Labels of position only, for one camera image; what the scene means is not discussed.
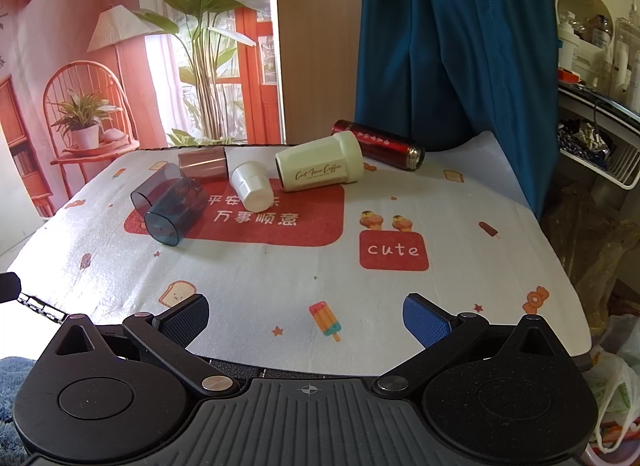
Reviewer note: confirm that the wooden panel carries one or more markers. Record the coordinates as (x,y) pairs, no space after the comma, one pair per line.
(315,35)

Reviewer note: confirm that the printed white tablecloth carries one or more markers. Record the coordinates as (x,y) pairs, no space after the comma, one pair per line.
(300,276)

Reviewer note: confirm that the yellowish clear plastic bag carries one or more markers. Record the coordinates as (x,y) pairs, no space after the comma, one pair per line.
(595,256)

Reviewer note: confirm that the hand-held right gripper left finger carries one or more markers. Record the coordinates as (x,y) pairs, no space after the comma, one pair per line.
(186,320)

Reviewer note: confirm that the blue transparent cup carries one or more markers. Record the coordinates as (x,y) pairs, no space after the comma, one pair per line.
(172,208)

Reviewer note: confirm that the white plastic bag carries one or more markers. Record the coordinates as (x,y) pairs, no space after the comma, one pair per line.
(617,396)

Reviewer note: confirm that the large cream cup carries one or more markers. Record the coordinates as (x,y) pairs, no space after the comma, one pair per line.
(317,163)

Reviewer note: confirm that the blue fluffy rug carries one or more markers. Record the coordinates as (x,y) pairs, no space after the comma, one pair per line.
(12,396)

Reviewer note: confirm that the blue curtain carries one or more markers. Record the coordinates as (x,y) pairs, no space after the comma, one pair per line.
(450,45)

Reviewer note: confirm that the brown cup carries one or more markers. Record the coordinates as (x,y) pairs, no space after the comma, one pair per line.
(202,164)

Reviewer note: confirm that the small white cup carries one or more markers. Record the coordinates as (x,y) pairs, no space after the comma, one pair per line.
(252,185)

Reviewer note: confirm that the black knob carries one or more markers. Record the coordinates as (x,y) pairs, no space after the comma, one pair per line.
(9,287)

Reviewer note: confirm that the red metal bottle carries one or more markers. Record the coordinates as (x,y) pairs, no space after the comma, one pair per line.
(382,143)

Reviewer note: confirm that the small red box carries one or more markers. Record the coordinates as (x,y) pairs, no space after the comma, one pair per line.
(568,74)

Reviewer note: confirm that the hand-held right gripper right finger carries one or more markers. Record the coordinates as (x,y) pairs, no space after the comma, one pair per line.
(429,323)

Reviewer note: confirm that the printed room wall cloth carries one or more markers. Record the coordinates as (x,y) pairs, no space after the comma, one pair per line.
(75,70)

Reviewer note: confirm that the clear glass bottle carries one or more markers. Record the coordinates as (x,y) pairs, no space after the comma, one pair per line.
(599,30)

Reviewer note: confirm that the white shelf rack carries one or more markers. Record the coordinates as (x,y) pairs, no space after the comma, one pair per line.
(607,8)

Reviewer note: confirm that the white bottle blue cap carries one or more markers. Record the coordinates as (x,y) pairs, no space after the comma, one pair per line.
(569,43)

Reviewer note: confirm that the pink basin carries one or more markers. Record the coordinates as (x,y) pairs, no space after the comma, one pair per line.
(617,457)

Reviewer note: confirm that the white tall bottle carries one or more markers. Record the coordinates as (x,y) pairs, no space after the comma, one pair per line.
(621,63)

